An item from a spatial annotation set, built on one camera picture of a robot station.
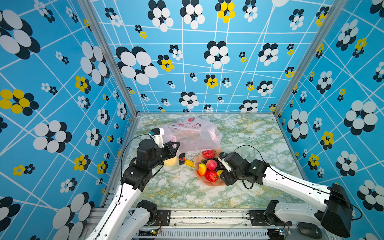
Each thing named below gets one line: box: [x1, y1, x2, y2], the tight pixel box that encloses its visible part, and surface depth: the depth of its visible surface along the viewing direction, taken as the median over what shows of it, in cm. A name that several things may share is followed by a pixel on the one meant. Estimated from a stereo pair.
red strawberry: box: [202, 149, 216, 159], surface depth 90 cm
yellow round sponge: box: [163, 156, 178, 167], surface depth 92 cm
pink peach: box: [206, 159, 218, 171], surface depth 82 cm
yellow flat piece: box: [184, 159, 195, 168], surface depth 95 cm
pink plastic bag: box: [162, 117, 223, 156], surface depth 89 cm
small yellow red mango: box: [198, 163, 207, 177], surface depth 83 cm
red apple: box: [205, 170, 219, 183], surface depth 82 cm
